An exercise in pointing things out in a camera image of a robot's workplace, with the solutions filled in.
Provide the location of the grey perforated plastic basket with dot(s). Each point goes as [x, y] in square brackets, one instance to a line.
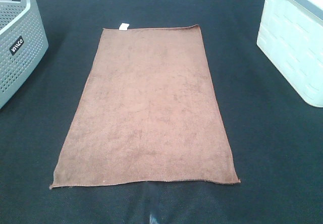
[23, 44]

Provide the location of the grey tape strip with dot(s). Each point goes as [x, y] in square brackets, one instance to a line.
[153, 218]

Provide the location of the brown towel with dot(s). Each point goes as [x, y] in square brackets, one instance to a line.
[148, 112]

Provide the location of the black tablecloth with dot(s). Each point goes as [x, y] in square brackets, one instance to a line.
[275, 137]

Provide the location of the pale green plastic bin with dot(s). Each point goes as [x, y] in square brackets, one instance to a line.
[290, 35]

